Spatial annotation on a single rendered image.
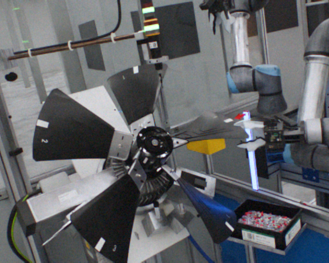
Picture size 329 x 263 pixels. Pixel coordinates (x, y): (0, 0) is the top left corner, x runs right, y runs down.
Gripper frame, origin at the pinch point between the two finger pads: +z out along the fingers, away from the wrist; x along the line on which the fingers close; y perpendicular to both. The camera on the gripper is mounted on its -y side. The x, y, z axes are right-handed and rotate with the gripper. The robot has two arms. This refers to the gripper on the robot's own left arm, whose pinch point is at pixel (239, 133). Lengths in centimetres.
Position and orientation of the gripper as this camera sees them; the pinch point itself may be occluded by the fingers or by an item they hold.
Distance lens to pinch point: 124.2
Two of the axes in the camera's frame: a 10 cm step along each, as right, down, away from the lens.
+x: 2.1, 9.1, 3.7
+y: -2.9, 4.2, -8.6
